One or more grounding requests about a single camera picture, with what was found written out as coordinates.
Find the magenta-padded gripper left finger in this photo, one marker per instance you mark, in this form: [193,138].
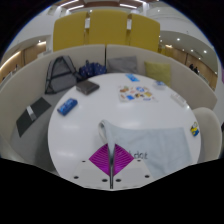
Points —
[101,160]

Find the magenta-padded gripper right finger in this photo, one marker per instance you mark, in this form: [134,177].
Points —
[121,160]

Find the light blue towel with lettering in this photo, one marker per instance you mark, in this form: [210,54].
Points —
[163,146]

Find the small blue box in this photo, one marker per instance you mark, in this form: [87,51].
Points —
[67,106]

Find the white sticker sheet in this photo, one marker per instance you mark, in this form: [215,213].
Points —
[136,93]

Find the dark grey wallet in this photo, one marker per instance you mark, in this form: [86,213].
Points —
[87,87]

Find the yellow blue toy figure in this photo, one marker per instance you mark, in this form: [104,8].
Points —
[195,129]

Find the black laptop sleeve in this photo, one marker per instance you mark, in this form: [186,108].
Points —
[41,106]

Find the flat white box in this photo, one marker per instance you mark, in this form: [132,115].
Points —
[178,99]

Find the small white grey device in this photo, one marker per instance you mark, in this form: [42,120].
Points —
[31,113]

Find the dark blue patterned bag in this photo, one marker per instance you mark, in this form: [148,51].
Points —
[92,70]

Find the white armchair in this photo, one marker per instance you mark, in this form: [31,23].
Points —
[210,133]

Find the grey backpack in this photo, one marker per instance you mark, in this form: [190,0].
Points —
[61,75]

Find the olive yellow cushion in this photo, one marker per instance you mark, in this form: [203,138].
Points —
[158,72]

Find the grey cushion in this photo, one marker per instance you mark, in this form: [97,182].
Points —
[122,65]

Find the curved beige sofa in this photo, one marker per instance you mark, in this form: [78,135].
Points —
[23,83]

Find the person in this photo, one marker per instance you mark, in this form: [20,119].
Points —
[191,67]
[196,70]

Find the yellow partition panel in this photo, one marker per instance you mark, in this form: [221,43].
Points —
[144,32]
[70,31]
[107,27]

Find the ceiling light strips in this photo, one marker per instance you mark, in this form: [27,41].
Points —
[69,3]

